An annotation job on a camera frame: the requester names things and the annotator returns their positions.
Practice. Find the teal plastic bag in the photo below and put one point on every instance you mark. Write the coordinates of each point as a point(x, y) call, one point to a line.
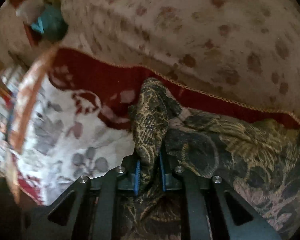
point(50, 24)

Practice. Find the dark paisley patterned garment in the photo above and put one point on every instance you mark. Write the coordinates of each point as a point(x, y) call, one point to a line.
point(261, 161)

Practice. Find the floral beige pillow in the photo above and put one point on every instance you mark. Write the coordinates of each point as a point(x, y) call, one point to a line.
point(242, 50)

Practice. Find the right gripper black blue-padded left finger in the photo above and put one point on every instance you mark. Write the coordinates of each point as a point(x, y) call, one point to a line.
point(87, 209)

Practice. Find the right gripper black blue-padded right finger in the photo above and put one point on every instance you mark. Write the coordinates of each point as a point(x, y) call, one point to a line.
point(209, 207)

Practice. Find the red white floral blanket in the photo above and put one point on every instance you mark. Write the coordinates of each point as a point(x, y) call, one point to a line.
point(71, 115)

